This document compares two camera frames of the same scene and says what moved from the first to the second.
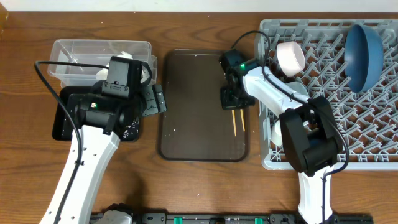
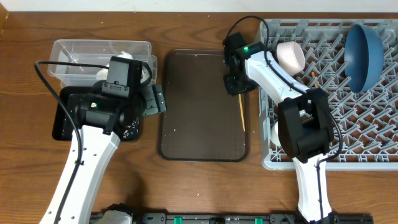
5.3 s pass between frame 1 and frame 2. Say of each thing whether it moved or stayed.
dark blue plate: stayed
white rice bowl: stayed
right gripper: moved
